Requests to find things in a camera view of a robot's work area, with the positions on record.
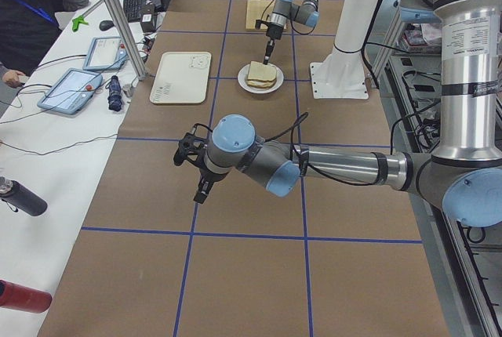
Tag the black computer mouse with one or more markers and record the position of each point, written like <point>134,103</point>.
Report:
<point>106,25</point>

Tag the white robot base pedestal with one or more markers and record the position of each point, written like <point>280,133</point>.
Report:
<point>342,74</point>

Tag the green plastic tool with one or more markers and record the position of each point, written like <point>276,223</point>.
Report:
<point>77,22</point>

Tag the small black box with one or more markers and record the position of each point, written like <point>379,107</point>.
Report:
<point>148,22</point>

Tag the black bottle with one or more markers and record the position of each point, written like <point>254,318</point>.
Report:
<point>21,198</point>

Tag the bread slice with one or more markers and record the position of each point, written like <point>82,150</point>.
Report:
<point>258,83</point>
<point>261,72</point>

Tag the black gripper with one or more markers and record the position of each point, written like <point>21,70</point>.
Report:
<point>207,176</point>
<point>273,32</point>

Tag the cream bear serving tray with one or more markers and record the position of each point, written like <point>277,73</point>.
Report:
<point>181,78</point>

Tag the red bottle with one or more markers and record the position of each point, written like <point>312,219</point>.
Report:
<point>18,297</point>

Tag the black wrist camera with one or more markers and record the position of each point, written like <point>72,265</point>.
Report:
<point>191,148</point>

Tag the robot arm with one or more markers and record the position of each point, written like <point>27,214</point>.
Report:
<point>284,11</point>
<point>461,176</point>

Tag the near teach pendant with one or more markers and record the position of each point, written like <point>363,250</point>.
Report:
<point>71,92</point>

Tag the teach pendant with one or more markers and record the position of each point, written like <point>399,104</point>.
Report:
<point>71,92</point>
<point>105,54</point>

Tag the seated person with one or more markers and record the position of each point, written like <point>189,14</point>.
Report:
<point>29,28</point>

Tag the aluminium frame post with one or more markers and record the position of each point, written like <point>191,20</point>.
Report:
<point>117,15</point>

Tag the white round plate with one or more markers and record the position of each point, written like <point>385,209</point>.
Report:
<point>242,80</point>

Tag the folded dark umbrella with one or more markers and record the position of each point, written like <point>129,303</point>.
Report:
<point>115,95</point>

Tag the wooden cutting board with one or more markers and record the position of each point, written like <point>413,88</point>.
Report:
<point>258,10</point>

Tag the black keyboard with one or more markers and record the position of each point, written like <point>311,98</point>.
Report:
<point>132,9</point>

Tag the far teach pendant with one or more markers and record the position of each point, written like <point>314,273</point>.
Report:
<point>105,54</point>

